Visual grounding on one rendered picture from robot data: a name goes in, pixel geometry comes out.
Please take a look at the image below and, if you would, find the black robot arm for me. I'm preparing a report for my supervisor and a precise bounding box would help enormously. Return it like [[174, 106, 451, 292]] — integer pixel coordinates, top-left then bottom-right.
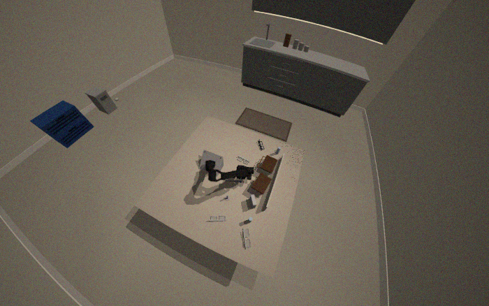
[[205, 160, 254, 182]]

